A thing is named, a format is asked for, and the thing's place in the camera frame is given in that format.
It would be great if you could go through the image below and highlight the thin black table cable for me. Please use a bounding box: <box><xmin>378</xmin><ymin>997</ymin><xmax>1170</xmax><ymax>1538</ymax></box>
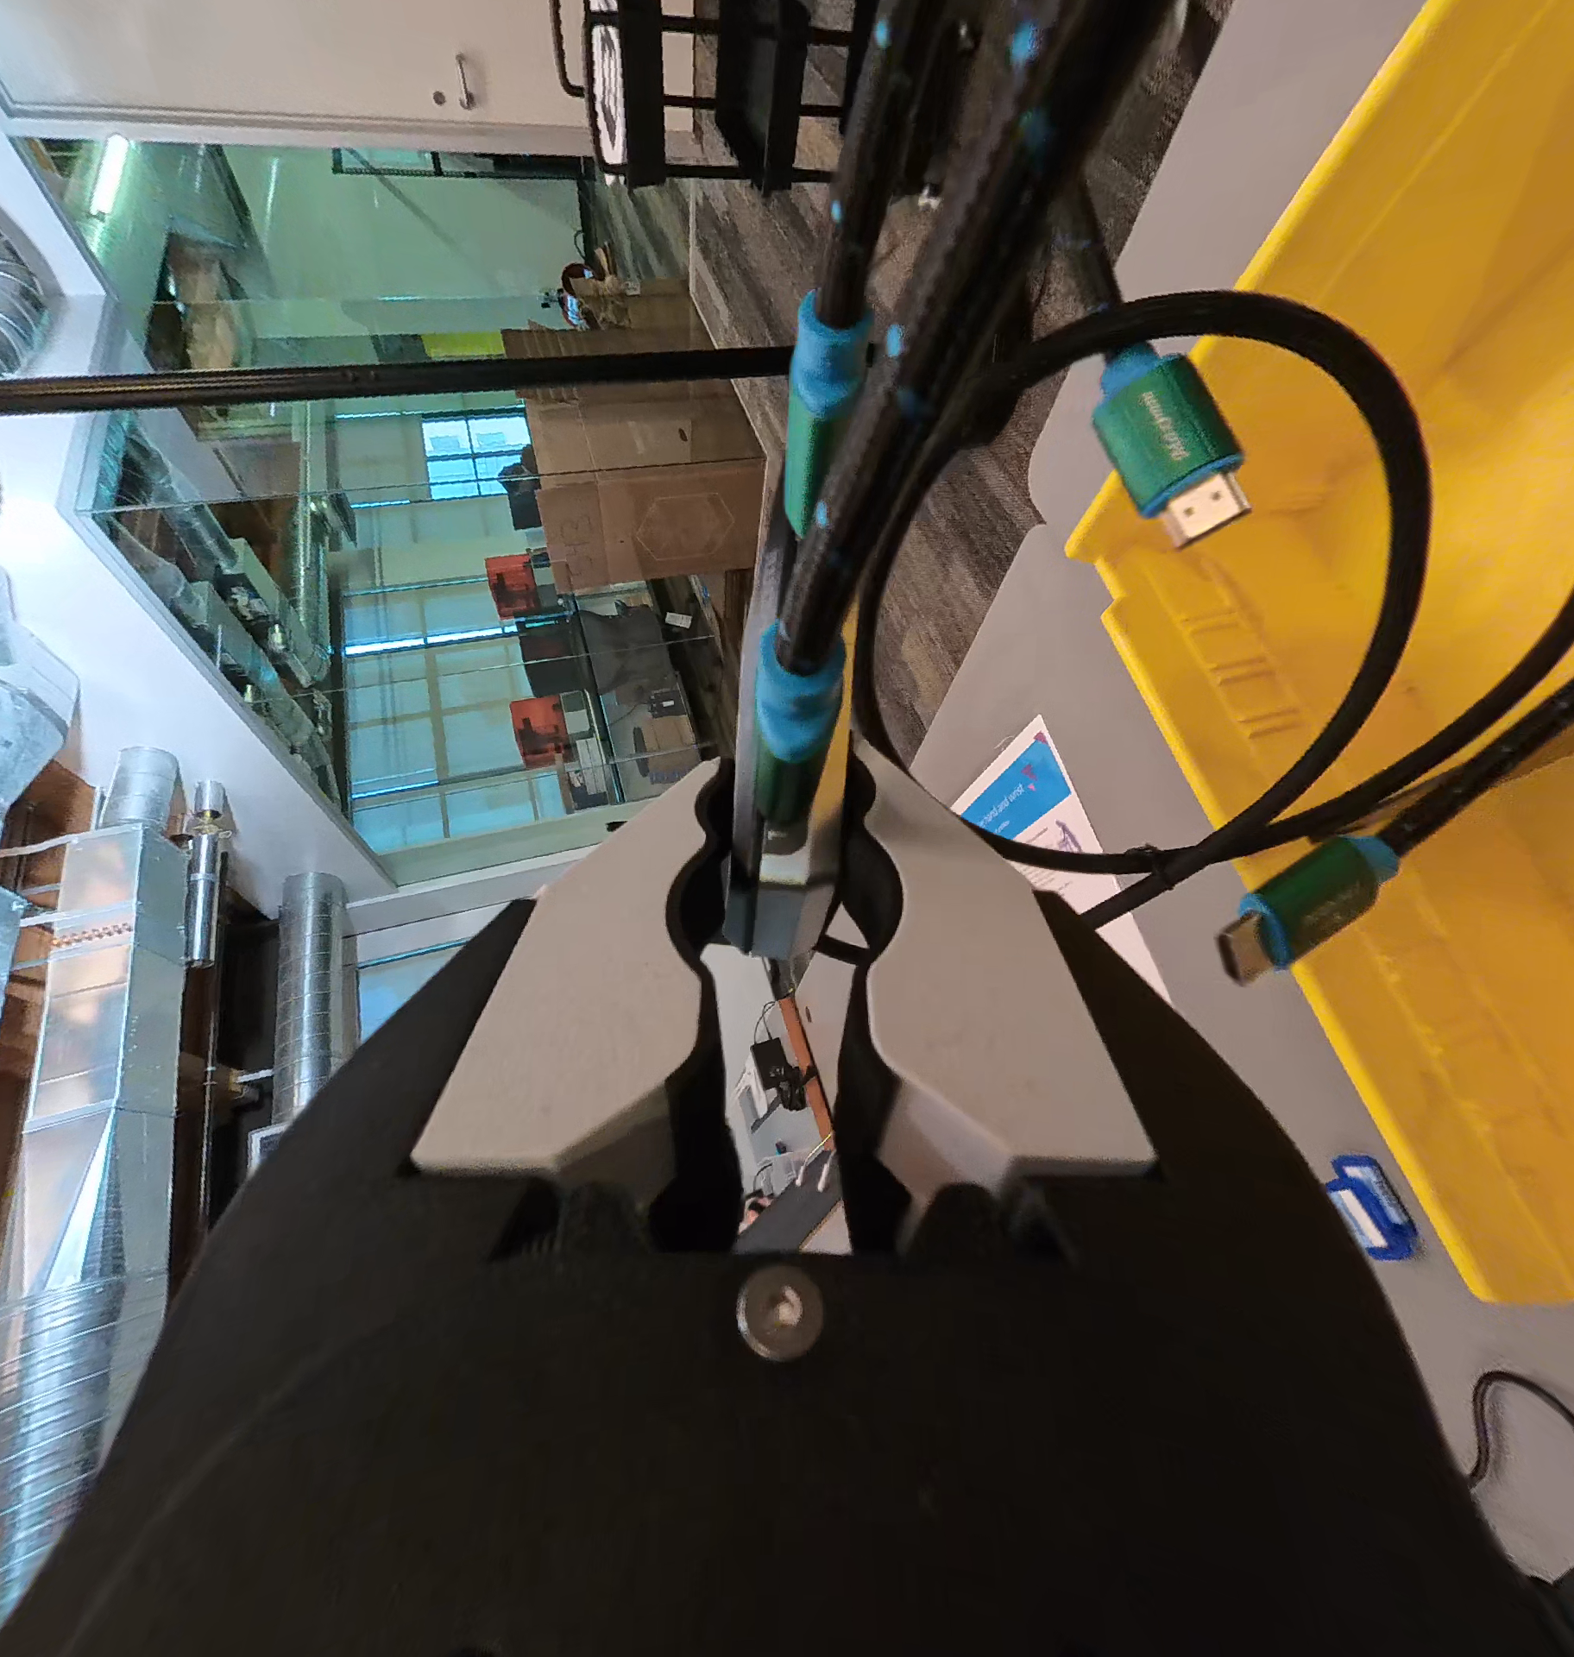
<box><xmin>1463</xmin><ymin>1369</ymin><xmax>1574</xmax><ymax>1490</ymax></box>

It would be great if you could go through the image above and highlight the thick black switch cable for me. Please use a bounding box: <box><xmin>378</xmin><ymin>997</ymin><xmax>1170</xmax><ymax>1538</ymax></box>
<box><xmin>851</xmin><ymin>290</ymin><xmax>1438</xmax><ymax>934</ymax></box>

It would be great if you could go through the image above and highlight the stack of cardboard boxes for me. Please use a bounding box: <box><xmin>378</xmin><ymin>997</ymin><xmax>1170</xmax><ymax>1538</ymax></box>
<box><xmin>500</xmin><ymin>322</ymin><xmax>770</xmax><ymax>595</ymax></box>

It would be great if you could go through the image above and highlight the black HDMI switch box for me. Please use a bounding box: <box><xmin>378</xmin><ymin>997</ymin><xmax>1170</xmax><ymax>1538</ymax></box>
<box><xmin>719</xmin><ymin>498</ymin><xmax>872</xmax><ymax>963</ymax></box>

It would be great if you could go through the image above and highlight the large yellow plastic bin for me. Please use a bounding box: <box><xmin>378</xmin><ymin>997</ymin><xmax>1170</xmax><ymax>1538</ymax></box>
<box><xmin>1065</xmin><ymin>0</ymin><xmax>1574</xmax><ymax>1308</ymax></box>

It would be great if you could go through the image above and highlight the printed paper sheet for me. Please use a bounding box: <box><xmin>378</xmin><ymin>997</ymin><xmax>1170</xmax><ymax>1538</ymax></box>
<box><xmin>952</xmin><ymin>714</ymin><xmax>1177</xmax><ymax>1004</ymax></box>

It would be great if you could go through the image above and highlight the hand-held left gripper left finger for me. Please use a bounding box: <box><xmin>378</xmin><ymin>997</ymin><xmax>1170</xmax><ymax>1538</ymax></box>
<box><xmin>409</xmin><ymin>757</ymin><xmax>742</xmax><ymax>1253</ymax></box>

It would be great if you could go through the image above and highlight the black shelf rack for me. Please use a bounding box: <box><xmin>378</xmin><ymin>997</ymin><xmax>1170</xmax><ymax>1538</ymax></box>
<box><xmin>548</xmin><ymin>0</ymin><xmax>899</xmax><ymax>195</ymax></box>

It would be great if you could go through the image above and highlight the silver ventilation duct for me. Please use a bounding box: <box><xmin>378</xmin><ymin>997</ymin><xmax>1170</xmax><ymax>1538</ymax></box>
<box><xmin>0</xmin><ymin>193</ymin><xmax>361</xmax><ymax>1607</ymax></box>

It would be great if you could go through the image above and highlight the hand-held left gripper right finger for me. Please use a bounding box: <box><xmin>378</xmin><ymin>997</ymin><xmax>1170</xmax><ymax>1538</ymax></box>
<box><xmin>835</xmin><ymin>757</ymin><xmax>1160</xmax><ymax>1253</ymax></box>

